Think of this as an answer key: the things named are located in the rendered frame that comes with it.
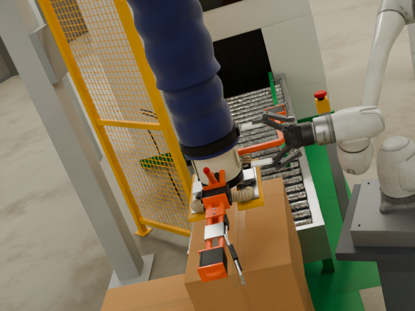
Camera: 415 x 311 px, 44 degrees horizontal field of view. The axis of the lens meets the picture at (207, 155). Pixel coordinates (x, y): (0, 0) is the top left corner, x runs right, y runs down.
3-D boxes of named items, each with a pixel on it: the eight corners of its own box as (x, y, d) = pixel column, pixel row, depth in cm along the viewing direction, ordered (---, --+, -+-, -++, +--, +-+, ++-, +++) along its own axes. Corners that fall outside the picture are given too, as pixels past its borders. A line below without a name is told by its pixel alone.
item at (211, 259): (203, 263, 151) (197, 250, 149) (227, 258, 150) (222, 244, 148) (202, 282, 144) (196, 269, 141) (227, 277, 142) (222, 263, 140)
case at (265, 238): (222, 261, 258) (197, 195, 241) (301, 245, 250) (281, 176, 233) (214, 358, 205) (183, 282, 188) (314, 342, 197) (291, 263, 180)
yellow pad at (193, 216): (193, 178, 222) (190, 168, 220) (215, 172, 220) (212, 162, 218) (189, 223, 192) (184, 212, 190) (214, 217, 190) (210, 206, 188)
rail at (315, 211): (283, 94, 466) (278, 74, 458) (289, 92, 465) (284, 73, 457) (321, 255, 261) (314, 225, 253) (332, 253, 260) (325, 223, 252)
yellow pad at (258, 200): (236, 167, 219) (233, 157, 217) (259, 161, 217) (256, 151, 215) (238, 211, 189) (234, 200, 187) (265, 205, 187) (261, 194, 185)
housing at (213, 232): (207, 237, 162) (203, 226, 161) (228, 232, 161) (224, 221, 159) (207, 251, 156) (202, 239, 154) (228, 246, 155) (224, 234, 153)
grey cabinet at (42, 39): (61, 73, 310) (39, 25, 297) (69, 71, 309) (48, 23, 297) (50, 84, 293) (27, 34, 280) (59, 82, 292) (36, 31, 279)
